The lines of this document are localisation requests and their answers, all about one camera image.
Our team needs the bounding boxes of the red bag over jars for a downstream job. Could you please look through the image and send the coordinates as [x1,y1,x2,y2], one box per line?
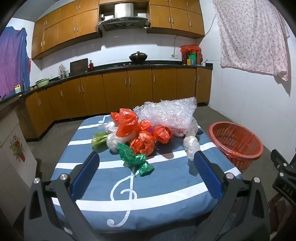
[180,44,202,55]

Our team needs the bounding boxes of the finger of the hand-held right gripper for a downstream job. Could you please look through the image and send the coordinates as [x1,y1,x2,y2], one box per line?
[271,149,289,173]

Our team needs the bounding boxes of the wooden lower cabinets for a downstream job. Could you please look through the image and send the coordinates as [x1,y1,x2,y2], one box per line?
[24,67,213,140]

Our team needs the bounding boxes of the red bag with bottles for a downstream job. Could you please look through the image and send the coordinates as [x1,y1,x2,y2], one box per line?
[181,51,203,66]

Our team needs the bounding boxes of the steel range hood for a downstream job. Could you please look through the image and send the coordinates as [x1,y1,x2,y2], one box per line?
[97,3,150,32]

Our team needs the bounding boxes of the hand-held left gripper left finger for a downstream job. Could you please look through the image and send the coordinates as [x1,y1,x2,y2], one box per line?
[23,152,102,241]

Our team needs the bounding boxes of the dark green plastic bag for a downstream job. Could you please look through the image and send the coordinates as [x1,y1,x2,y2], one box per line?
[117,142,155,177]

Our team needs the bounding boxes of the dark brown cutting board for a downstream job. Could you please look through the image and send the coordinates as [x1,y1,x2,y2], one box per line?
[70,58,89,76]

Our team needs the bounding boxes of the purple blue hanging cloth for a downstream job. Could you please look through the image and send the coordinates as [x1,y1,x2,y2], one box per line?
[0,26,32,96]

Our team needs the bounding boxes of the wooden cabinets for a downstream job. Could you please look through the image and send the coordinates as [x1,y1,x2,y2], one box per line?
[32,0,205,60]
[24,67,213,140]

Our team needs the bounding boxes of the black wok with lid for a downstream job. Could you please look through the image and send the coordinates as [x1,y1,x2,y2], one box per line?
[129,51,148,62]

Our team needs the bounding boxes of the clear bubble wrap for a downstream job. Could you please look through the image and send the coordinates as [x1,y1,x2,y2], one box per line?
[133,97,199,138]

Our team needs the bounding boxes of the black kitchen countertop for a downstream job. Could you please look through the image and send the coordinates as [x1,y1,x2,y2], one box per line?
[0,60,213,103]

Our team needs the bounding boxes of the light green plastic bag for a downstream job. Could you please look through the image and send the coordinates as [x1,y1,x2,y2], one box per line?
[91,131,112,147]

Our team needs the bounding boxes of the blue striped tablecloth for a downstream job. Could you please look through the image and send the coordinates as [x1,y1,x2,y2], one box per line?
[50,113,243,233]

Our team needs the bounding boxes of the wall socket with cable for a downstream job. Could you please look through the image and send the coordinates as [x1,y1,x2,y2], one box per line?
[171,35,184,58]

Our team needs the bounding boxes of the white plastic bag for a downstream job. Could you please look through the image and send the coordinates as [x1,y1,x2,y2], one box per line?
[106,133,134,153]

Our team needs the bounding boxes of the green basin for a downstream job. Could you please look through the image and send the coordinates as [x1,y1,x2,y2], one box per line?
[35,78,50,88]

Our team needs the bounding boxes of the jar with plastic bag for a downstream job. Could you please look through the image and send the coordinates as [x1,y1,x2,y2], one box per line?
[58,64,69,79]

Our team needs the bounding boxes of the large orange plastic bag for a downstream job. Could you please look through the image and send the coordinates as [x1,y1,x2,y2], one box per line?
[110,108,139,138]

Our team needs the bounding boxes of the flower picture tile panel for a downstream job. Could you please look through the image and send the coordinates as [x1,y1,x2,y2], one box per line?
[0,108,38,189]

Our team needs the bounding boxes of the wooden upper cabinets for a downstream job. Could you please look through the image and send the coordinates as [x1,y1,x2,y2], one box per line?
[32,0,205,60]

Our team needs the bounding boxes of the wooden stool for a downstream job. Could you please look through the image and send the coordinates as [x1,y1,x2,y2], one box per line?
[268,192,296,241]

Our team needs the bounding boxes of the floral hanging sheet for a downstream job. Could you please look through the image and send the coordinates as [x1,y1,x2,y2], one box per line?
[212,0,291,82]

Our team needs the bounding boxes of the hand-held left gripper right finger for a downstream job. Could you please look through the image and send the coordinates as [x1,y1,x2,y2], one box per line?
[193,150,271,241]

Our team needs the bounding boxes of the red plastic basket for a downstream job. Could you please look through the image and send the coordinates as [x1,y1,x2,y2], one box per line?
[208,121,264,175]

